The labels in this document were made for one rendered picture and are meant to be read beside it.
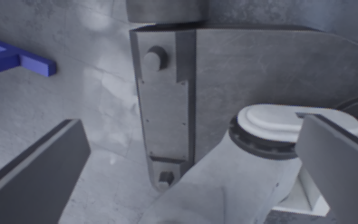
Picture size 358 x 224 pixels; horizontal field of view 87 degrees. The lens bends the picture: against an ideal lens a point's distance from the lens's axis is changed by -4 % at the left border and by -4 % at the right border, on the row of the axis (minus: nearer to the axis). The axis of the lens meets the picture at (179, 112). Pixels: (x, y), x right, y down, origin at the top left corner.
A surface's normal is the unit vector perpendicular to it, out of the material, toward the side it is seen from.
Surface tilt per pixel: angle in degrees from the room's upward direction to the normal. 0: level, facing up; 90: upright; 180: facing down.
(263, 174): 90
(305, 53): 0
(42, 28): 0
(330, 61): 0
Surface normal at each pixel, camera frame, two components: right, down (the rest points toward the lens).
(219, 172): -0.03, -0.88
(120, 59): -0.21, 0.48
